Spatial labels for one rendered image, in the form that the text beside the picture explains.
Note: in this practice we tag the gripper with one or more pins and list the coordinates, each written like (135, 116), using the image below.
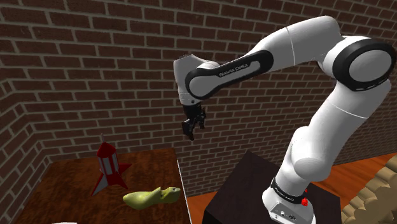
(192, 111)

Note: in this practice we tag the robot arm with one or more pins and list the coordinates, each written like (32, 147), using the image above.
(335, 124)

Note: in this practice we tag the dark robot stand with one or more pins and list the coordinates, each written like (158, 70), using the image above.
(245, 192)

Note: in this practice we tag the yellow-green shoe-shaped figure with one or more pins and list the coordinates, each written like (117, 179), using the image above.
(149, 197)

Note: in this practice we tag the red and white toy rocket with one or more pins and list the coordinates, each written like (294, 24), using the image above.
(107, 166)

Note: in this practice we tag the brown wooden table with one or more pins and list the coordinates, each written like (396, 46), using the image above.
(74, 192)

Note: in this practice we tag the white object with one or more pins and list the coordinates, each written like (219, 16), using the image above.
(64, 223)

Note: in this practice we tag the tan wavy-edged object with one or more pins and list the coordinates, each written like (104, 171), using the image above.
(377, 198)

